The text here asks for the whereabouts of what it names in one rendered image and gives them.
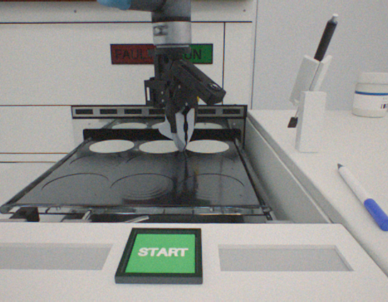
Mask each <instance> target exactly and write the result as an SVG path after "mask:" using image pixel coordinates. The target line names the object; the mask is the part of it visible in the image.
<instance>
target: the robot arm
mask: <svg viewBox="0 0 388 302"><path fill-rule="evenodd" d="M96 1H97V2H98V3H99V4H101V5H103V6H105V7H109V8H118V9H120V10H127V9H129V10H136V11H148V12H151V17H152V30H153V44H154V45H155V46H157V47H156V48H155V49H154V50H148V56H153V58H154V68H155V71H154V77H150V79H149V80H144V83H145V106H153V108H163V107H165V121H164V122H163V123H161V124H159V126H158V129H159V131H160V133H161V134H163V135H165V136H166V137H169V138H171V139H172V140H173V141H174V143H175V146H176V147H177V148H178V150H179V151H180V152H182V151H184V150H185V149H186V147H187V144H188V143H189V140H190V138H191V135H192V132H193V129H194V126H195V124H196V118H197V112H198V100H197V97H199V98H200V99H202V100H203V101H204V102H205V103H206V104H207V105H212V104H216V103H221V102H222V100H223V99H224V97H225V95H226V91H225V90H224V89H223V88H221V87H220V86H219V85H218V84H217V83H215V82H214V81H213V80H212V79H210V78H209V77H208V76H207V75H206V74H205V73H203V72H202V71H201V70H200V69H198V68H197V67H196V66H195V65H194V64H193V63H191V62H190V61H189V60H183V59H182V54H183V53H191V47H189V45H191V43H192V27H191V0H96ZM147 87H148V90H149V98H150V100H149V101H148V100H147Z"/></svg>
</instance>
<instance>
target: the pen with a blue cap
mask: <svg viewBox="0 0 388 302"><path fill-rule="evenodd" d="M337 168H338V172H339V173H340V175H341V176H342V178H344V180H345V181H346V183H347V184H348V185H349V187H350V188H351V189H352V191H353V192H354V193H355V194H356V196H357V197H358V199H359V200H360V201H361V202H362V203H363V205H364V206H365V208H366V209H367V211H368V212H369V213H370V214H371V216H372V217H373V219H374V220H375V221H376V222H377V224H378V225H379V226H380V228H381V229H382V230H384V231H388V216H387V214H386V213H385V212H384V211H383V209H382V208H381V207H380V206H379V205H378V204H377V203H376V202H375V200H374V199H372V197H371V196H370V195H369V194H368V192H366V190H365V188H364V187H363V186H362V185H361V184H360V183H359V182H358V181H357V179H356V178H355V177H354V176H353V174H352V173H351V172H350V171H349V170H348V169H347V168H346V167H345V166H343V165H341V164H337Z"/></svg>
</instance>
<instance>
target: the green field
mask: <svg viewBox="0 0 388 302"><path fill-rule="evenodd" d="M189 47H191V53H183V54H182V59H183V60H189V61H190V62H211V45H189Z"/></svg>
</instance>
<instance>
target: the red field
mask: <svg viewBox="0 0 388 302"><path fill-rule="evenodd" d="M156 47H157V46H155V45H112V49H111V51H112V60H113V63H128V62H154V58H153V56H148V50H154V49H155V48H156Z"/></svg>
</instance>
